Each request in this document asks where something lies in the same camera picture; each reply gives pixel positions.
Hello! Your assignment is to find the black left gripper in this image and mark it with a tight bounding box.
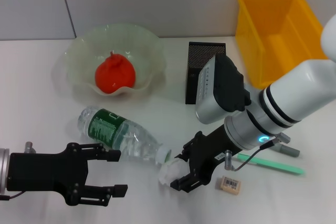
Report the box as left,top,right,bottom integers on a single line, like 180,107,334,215
6,142,129,207

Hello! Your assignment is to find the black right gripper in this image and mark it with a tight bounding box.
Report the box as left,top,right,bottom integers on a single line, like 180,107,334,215
170,125,239,193

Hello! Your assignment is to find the white paper ball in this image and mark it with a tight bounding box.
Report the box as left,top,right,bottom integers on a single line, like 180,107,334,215
158,157,189,187

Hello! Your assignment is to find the clear green-label water bottle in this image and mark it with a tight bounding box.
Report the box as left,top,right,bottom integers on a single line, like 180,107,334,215
77,105,172,166

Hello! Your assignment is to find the green pen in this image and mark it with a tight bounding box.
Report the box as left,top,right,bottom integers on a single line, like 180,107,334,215
237,154,306,175

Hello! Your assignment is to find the red pumpkin toy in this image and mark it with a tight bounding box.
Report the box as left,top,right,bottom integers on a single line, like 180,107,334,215
94,50,137,94

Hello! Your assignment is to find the beige eraser with barcode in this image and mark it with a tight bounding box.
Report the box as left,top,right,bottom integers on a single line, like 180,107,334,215
217,175,242,196

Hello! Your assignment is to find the grey pen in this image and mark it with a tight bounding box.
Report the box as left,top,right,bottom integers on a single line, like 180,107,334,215
272,142,300,156

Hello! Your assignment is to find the black mesh pen holder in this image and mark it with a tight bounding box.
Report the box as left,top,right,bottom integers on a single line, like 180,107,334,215
185,41,226,105

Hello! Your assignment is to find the pale green glass fruit bowl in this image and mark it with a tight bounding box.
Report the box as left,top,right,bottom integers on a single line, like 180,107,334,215
55,24,167,98

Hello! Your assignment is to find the yellow plastic bin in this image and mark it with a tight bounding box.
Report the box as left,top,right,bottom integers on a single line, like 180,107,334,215
235,0,329,90

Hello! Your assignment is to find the right gripper cable with plugs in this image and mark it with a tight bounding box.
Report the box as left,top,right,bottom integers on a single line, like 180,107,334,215
224,132,290,172

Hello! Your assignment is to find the gripper cable with plugs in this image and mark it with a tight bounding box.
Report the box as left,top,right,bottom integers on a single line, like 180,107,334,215
0,142,36,200
224,132,290,172

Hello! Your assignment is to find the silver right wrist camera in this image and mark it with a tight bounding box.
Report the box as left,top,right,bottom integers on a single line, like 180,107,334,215
194,54,252,124

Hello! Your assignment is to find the left gripper cable with plugs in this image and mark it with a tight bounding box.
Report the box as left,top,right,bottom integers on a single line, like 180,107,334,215
0,142,36,200

